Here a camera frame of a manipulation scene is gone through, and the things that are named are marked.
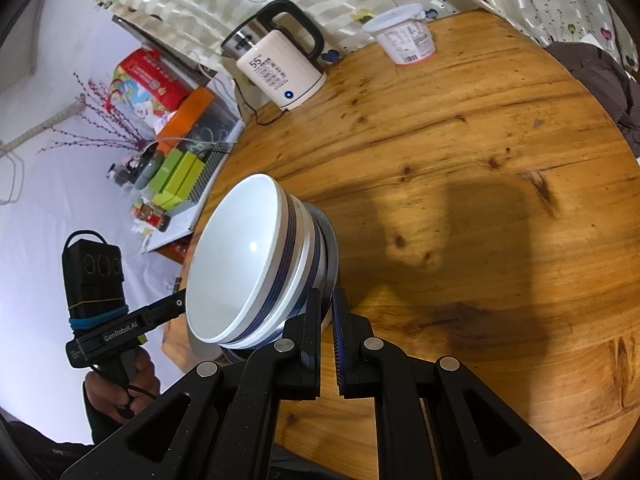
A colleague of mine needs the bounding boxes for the white cable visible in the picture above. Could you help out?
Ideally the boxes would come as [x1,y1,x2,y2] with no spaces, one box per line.
[145,62,236,153]

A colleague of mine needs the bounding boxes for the large white blue-striped bowl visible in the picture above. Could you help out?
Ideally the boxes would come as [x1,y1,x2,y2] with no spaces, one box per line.
[220,195,328,352]

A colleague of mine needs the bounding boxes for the chevron patterned tray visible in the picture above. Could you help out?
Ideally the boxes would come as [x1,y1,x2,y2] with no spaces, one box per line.
[187,146,236,206]

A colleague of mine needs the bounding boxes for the grey dish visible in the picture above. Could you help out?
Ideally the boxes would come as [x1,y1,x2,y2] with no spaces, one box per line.
[132,155,163,186]

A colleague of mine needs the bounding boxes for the white wire hanger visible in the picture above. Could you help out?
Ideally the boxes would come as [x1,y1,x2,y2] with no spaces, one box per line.
[0,150,26,206]

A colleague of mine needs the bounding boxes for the green box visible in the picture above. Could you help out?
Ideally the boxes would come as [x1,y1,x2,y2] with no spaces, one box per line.
[150,151,188,197]
[167,152,207,208]

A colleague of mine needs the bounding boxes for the dark cloth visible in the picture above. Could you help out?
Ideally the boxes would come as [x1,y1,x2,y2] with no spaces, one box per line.
[542,42,640,156]

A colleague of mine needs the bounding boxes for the orange-lid clear storage box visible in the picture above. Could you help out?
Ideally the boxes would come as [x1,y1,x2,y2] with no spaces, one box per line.
[155,86,246,153]

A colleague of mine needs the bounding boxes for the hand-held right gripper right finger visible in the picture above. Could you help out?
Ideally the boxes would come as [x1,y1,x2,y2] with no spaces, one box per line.
[330,287,581,480]

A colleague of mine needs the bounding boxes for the person's left forearm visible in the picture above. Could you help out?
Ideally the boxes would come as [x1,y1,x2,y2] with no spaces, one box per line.
[0,405,108,480]

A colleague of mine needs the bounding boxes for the small red jars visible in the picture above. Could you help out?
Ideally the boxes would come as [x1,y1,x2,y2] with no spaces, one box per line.
[131,202,171,233]

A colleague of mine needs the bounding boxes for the white rope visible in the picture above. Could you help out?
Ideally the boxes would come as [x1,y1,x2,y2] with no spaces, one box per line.
[0,100,86,157]

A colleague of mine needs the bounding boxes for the white plastic tub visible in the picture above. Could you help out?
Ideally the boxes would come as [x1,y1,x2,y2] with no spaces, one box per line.
[362,3,437,66]

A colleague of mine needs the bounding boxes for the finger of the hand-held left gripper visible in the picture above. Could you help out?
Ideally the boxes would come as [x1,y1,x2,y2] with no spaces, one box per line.
[147,294,186,327]

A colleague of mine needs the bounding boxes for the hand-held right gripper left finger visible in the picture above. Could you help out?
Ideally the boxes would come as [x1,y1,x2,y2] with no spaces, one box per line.
[60,287,323,480]

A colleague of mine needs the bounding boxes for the stainless steel bowl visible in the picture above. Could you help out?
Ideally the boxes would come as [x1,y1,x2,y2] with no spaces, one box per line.
[187,205,342,362]

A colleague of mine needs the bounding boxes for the glass jar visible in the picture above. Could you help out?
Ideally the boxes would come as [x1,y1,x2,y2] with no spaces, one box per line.
[107,160,136,188]

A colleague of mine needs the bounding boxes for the cream electric kettle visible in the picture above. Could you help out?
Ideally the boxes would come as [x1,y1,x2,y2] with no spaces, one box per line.
[221,0,328,111]

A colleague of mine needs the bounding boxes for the person's left hand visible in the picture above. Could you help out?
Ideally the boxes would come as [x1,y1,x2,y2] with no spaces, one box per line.
[82,350,162,433]

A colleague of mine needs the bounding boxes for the small white blue-striped bowl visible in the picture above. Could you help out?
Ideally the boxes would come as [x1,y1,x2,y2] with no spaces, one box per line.
[185,174,297,345]

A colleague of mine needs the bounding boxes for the white shelf board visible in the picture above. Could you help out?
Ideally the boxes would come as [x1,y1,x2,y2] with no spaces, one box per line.
[147,200,211,256]

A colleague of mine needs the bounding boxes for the red package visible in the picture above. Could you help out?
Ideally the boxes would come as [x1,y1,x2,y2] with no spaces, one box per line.
[117,49,193,111]

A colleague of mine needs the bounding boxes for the purple flower branches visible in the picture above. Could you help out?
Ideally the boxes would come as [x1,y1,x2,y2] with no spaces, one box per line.
[37,72,151,153]

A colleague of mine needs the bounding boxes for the black kettle cable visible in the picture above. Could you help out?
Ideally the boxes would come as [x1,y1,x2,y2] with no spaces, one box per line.
[234,80,292,127]

